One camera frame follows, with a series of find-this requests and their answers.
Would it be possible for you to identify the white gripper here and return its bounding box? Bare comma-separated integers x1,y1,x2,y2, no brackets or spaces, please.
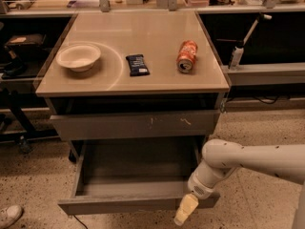
173,161,233,226

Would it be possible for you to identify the grey drawer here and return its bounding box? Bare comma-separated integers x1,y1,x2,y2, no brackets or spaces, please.
51,110,220,140
57,135,221,216

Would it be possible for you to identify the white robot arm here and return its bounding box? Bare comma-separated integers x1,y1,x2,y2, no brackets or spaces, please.
173,139,305,226

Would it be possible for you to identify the grey top drawer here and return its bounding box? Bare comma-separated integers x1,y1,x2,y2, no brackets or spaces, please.
51,110,220,140

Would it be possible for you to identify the grey drawer cabinet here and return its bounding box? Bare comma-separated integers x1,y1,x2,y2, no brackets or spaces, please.
36,10,229,156

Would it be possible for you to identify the orange soda can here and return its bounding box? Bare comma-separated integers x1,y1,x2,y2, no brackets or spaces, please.
176,40,197,73

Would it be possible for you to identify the dark blue snack bar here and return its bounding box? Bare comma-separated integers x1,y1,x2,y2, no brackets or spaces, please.
126,54,150,76

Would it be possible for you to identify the white handheld tool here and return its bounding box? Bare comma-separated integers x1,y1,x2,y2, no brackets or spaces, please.
228,13,273,70

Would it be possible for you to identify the white shoe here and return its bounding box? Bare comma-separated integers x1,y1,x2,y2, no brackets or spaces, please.
0,205,23,229

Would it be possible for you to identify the black stand with caster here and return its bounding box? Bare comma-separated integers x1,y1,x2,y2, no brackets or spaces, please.
0,89,57,154

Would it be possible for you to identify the white bowl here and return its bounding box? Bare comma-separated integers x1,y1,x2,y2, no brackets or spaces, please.
56,44,101,72

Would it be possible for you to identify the black floor cable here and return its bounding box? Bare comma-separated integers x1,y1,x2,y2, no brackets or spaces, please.
72,215,90,229

